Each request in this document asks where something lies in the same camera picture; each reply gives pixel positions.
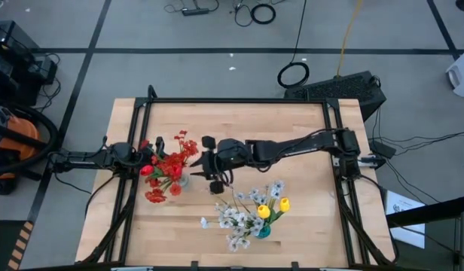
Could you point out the orange vacuum cleaner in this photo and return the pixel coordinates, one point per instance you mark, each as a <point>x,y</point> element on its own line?
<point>13,139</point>
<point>55,135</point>

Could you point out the black perforated computer case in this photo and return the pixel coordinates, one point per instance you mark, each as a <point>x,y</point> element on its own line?
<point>337,90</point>

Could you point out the white plastic container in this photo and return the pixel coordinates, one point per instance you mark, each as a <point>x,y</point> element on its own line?
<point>461,75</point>

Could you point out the black equipment stack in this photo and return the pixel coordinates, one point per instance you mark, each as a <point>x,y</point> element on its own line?
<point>10,56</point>

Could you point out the black aluminium table frame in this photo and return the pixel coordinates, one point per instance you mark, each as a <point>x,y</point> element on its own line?
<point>235,101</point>

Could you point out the yellow artificial tulip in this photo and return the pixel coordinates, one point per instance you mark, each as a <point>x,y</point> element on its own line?
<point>284,205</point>
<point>263,211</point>

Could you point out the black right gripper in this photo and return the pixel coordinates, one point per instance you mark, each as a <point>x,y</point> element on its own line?
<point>234,154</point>

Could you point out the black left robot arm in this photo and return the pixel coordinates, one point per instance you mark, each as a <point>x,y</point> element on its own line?
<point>85,160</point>

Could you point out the blue diamond-pattern glass vase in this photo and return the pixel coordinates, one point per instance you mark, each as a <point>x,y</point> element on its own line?
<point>263,232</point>

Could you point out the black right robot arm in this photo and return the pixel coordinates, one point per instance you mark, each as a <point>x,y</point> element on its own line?
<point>292,147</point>

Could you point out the clear ribbed glass vase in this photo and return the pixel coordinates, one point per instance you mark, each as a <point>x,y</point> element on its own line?
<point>184,181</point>

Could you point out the red artificial flower bunch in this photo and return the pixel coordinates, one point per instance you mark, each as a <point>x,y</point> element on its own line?
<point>187,147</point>

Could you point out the white paper sheet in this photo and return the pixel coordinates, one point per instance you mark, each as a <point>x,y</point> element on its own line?
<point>405,218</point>

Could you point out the black power strip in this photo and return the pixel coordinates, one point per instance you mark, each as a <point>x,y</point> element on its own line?
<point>195,11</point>

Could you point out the black barrier beam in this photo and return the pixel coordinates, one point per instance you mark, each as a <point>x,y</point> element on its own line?
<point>431,211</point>

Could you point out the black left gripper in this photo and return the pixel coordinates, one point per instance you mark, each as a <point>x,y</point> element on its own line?
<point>141,156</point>

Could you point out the black power adapter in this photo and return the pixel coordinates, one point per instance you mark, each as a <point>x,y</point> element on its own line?
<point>382,149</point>

